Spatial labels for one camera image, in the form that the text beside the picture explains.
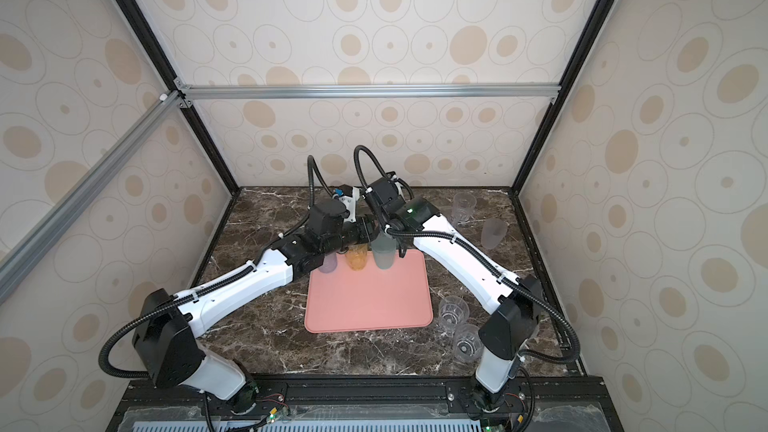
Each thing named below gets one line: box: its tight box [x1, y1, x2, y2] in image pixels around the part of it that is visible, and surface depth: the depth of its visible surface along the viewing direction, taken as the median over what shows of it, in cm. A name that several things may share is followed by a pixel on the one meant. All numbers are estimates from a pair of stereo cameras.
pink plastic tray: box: [304, 249, 433, 334], surface depth 94 cm
